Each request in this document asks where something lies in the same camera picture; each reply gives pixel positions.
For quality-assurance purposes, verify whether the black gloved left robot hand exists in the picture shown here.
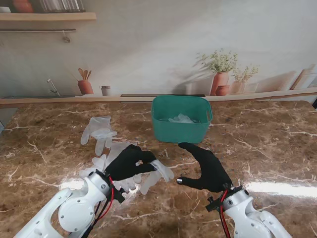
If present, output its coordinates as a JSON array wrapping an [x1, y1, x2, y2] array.
[[104, 145, 158, 182]]

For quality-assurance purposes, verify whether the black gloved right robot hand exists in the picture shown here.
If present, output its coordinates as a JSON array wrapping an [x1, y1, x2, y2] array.
[[176, 142, 233, 193]]

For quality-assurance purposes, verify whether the teal plastic basket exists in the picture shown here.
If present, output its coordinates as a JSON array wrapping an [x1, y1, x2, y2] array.
[[151, 95, 213, 144]]

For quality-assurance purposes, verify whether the small round terracotta pot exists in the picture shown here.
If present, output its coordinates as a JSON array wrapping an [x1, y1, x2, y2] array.
[[215, 85, 230, 96]]

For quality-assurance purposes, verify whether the terracotta pot with wooden spoons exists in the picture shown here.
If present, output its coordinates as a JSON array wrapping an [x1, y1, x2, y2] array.
[[77, 67, 95, 95]]

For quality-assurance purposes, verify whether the tall terracotta vase with flowers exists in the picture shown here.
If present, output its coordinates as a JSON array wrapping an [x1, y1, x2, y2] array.
[[195, 49, 238, 96]]

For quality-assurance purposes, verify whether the row of books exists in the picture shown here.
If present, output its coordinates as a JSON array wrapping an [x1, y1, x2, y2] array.
[[39, 0, 86, 12]]

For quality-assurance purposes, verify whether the orange ceramic jar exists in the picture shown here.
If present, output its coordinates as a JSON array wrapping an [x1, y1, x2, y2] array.
[[12, 0, 34, 13]]

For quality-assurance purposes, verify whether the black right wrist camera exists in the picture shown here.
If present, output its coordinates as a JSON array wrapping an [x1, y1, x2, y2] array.
[[207, 197, 223, 213]]

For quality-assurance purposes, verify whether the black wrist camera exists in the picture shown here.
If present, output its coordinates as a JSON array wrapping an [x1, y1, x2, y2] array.
[[115, 187, 126, 203], [207, 197, 223, 213]]

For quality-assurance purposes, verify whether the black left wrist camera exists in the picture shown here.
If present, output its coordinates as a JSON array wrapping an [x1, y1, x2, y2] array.
[[115, 187, 126, 203]]

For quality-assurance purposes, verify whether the red black left arm cable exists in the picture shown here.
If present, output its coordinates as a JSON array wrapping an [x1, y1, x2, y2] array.
[[84, 177, 115, 238]]

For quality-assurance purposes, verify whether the red black arm cable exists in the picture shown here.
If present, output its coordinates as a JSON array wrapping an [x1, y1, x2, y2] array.
[[219, 189, 231, 238], [84, 177, 115, 238]]

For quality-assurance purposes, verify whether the red black right arm cable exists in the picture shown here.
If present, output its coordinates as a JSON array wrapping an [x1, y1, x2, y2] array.
[[219, 189, 231, 238]]

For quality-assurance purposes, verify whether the dark metal wall rail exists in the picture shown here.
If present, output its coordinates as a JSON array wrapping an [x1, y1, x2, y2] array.
[[0, 28, 76, 32]]

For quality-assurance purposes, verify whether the light wooden wall shelf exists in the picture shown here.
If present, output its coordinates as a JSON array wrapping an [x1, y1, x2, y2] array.
[[0, 12, 97, 22]]

